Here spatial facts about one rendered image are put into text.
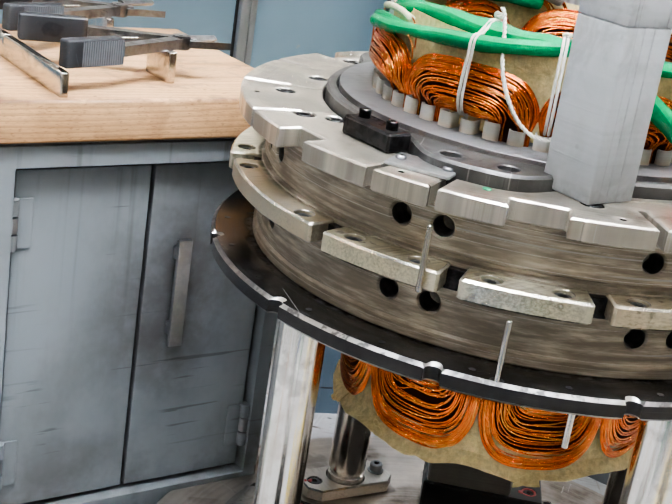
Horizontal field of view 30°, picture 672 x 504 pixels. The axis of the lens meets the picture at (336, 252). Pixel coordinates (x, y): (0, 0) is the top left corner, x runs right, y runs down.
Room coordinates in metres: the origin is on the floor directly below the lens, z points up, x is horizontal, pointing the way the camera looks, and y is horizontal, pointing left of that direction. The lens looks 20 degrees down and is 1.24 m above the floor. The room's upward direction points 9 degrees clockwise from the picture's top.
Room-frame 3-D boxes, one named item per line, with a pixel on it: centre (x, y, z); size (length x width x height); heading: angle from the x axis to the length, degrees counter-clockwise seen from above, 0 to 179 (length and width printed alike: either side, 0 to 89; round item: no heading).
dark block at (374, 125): (0.55, -0.01, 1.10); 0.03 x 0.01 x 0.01; 40
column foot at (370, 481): (0.75, -0.03, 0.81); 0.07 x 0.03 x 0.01; 122
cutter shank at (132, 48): (0.72, 0.12, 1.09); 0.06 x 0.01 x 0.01; 151
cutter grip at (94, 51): (0.68, 0.15, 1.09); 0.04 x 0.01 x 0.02; 142
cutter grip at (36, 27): (0.73, 0.19, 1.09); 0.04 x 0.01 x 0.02; 112
